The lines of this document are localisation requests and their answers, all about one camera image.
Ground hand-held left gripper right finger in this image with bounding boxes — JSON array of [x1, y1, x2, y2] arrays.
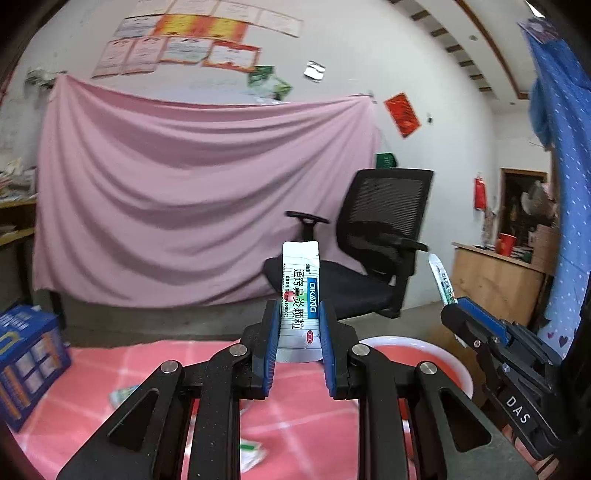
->
[[318, 300, 539, 480]]

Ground blue dotted curtain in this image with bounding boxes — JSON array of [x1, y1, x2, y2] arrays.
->
[[517, 18, 591, 361]]

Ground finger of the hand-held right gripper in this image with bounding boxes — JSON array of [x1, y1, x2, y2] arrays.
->
[[441, 305, 509, 402], [457, 298, 561, 393]]

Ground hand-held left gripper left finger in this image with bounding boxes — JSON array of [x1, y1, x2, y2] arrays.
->
[[55, 299, 282, 480]]

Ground red paper wall decoration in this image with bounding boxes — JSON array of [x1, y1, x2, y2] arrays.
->
[[385, 92, 422, 138]]

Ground wooden door frame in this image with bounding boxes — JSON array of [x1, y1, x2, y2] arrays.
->
[[501, 168, 559, 264]]

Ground pink hanging sheet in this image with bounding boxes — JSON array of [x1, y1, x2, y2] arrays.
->
[[32, 74, 383, 303]]

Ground pink checked tablecloth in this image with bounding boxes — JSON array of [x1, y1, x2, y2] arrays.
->
[[18, 339, 416, 480]]

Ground brown cardboard box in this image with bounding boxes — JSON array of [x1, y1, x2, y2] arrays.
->
[[531, 226, 561, 273]]

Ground pink basin with white rim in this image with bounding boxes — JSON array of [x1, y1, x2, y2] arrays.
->
[[358, 336, 475, 416]]

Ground stack of papers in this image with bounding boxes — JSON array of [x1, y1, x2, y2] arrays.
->
[[0, 157, 38, 199]]

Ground wooden shelf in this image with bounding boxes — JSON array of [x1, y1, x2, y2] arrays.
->
[[0, 198, 38, 315]]

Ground blue cardboard box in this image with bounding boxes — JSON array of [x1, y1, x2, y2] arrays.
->
[[0, 304, 72, 433]]

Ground black office chair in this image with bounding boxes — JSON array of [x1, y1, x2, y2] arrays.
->
[[263, 168, 435, 319]]

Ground wooden counter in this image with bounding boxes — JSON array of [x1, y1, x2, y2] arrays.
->
[[451, 242, 548, 328]]

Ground white sachet with green print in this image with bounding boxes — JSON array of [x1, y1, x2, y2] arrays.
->
[[427, 253, 460, 306]]

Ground white sachet with blue label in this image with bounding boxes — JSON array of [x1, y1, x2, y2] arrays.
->
[[276, 240, 324, 364]]

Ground small white green sachet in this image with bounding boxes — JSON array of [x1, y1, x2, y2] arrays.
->
[[108, 387, 139, 411], [239, 440, 266, 472]]

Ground green packets on wall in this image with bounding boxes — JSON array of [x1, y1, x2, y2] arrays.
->
[[247, 66, 293, 100]]

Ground group of wall posters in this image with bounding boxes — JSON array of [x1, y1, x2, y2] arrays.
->
[[92, 0, 301, 79]]

